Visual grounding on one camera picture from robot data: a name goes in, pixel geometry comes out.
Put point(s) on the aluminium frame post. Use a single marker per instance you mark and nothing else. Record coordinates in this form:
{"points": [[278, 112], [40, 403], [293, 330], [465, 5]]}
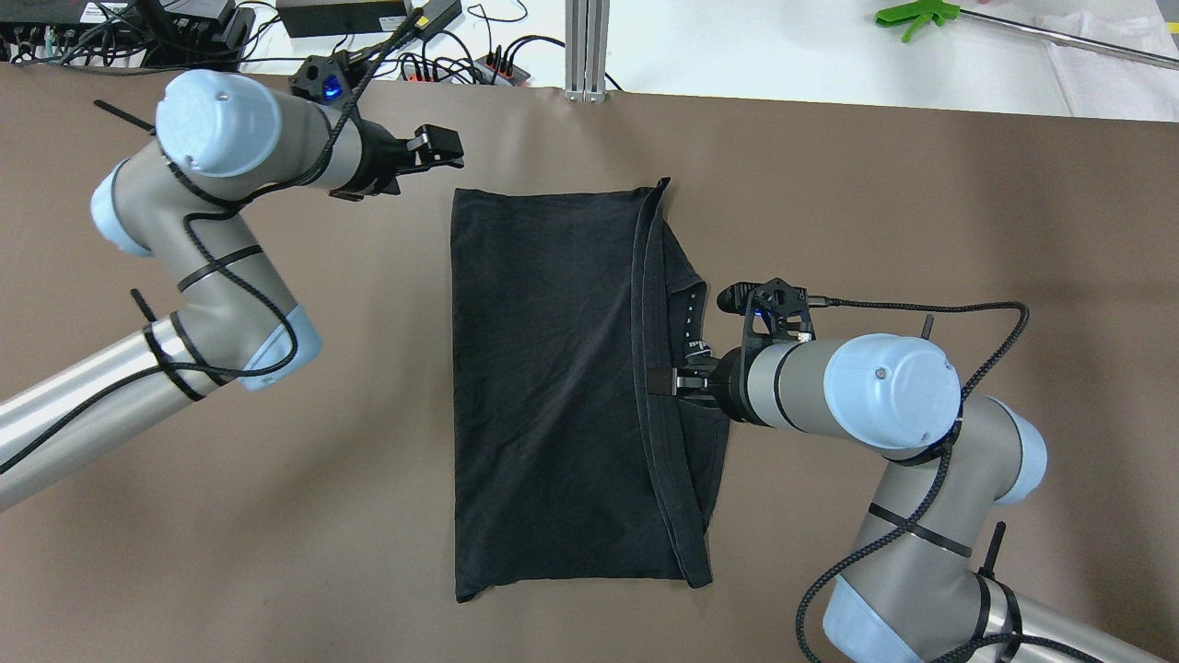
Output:
{"points": [[585, 52]]}

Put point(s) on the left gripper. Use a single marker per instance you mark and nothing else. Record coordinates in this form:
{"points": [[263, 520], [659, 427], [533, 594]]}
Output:
{"points": [[375, 164]]}

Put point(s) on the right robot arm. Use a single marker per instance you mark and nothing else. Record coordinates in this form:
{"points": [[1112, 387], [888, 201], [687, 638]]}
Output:
{"points": [[906, 592]]}

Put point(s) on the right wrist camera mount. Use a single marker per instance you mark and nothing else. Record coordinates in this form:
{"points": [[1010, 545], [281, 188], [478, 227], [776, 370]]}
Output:
{"points": [[771, 312]]}

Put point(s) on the black printed t-shirt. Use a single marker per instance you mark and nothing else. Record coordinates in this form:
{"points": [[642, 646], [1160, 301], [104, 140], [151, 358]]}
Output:
{"points": [[568, 464]]}

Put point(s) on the black power adapter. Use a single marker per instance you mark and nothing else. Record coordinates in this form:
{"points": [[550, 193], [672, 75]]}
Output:
{"points": [[306, 19]]}

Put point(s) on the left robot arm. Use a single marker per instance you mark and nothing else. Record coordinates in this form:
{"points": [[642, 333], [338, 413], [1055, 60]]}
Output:
{"points": [[221, 140]]}

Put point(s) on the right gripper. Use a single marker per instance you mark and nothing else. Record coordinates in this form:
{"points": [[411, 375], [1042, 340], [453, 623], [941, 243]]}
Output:
{"points": [[730, 385]]}

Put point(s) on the red black power strip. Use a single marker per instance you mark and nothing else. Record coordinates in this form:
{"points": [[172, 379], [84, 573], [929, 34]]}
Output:
{"points": [[482, 72]]}

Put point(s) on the green handled grabber tool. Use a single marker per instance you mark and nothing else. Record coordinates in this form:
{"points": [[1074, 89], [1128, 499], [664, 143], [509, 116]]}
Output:
{"points": [[916, 14]]}

